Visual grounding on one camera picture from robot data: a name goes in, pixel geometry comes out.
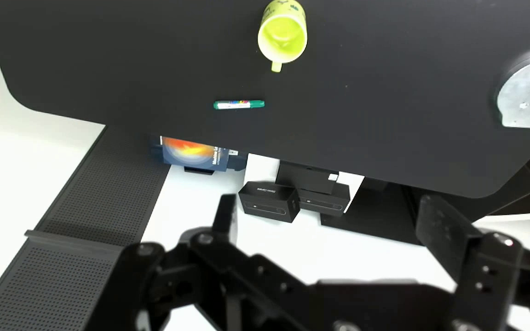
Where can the blue and orange box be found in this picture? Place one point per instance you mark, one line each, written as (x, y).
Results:
(193, 153)

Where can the white glossy whiteboard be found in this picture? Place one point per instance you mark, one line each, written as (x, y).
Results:
(303, 250)

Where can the black perforated pillar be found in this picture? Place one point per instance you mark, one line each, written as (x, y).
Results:
(64, 276)

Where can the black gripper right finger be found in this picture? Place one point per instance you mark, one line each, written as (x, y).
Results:
(493, 281)

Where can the small black box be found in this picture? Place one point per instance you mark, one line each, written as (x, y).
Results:
(270, 200)

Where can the yellow cup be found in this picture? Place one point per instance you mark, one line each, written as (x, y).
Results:
(283, 33)

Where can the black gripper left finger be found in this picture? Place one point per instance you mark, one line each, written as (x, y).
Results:
(156, 287)

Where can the black box with white label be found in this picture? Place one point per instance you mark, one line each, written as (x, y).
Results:
(321, 195)

